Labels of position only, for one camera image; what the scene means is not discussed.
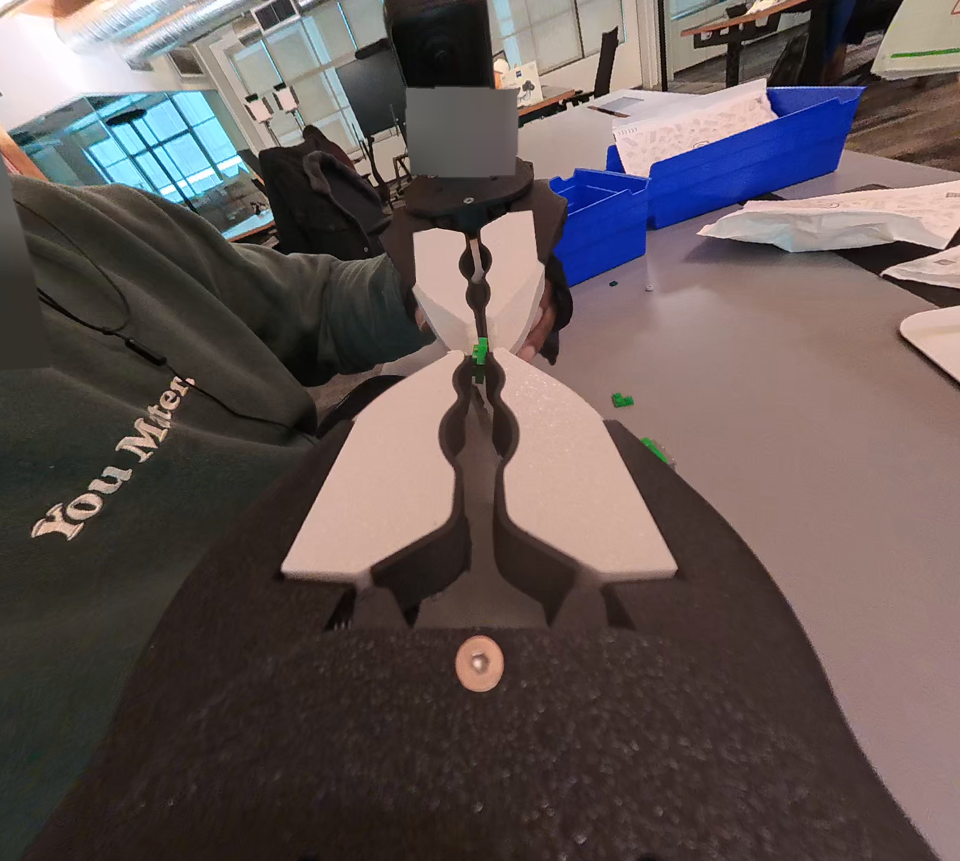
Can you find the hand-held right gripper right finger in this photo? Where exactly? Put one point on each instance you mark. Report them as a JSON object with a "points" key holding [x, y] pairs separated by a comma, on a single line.
{"points": [[585, 501]]}

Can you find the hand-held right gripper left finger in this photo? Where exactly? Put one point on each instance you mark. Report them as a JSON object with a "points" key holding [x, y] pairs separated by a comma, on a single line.
{"points": [[360, 501]]}

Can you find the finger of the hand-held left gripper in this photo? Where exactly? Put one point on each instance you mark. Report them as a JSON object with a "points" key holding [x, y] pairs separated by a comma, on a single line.
{"points": [[517, 276], [439, 276]]}

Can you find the small green brick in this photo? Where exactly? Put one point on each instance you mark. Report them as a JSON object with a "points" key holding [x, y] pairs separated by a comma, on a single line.
{"points": [[480, 351]]}

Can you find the blue plastic bin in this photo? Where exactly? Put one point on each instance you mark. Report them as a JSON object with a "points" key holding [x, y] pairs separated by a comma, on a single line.
{"points": [[750, 163], [600, 231]]}

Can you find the white and wooden book stand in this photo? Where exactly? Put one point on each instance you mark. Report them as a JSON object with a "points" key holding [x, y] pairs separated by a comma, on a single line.
{"points": [[937, 340]]}

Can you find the brick instruction booklet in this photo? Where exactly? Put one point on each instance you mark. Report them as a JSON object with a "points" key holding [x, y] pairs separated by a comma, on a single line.
{"points": [[922, 13]]}

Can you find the person's left forearm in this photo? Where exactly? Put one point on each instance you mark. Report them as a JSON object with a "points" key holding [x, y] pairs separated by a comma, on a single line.
{"points": [[337, 313]]}

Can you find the side desk with small posters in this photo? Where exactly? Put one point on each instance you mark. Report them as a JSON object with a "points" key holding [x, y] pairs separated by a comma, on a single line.
{"points": [[547, 97]]}

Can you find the office desk with orange edge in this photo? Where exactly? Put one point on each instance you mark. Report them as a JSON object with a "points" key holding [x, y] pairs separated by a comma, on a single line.
{"points": [[787, 2]]}

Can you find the person's left hand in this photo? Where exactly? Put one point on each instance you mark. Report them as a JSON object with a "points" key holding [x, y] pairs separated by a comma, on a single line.
{"points": [[544, 328]]}

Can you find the black monitor screen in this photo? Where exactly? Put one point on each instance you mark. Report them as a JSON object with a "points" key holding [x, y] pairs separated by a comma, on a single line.
{"points": [[371, 88]]}

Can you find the paper bag with line drawings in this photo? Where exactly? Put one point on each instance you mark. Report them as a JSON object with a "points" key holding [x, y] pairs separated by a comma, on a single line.
{"points": [[825, 216], [697, 126]]}

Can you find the person's green sweatshirt torso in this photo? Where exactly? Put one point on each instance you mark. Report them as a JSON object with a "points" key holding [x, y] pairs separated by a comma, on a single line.
{"points": [[112, 426]]}

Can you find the flat white paper bag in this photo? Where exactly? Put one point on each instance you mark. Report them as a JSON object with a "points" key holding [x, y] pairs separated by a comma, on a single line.
{"points": [[930, 268]]}

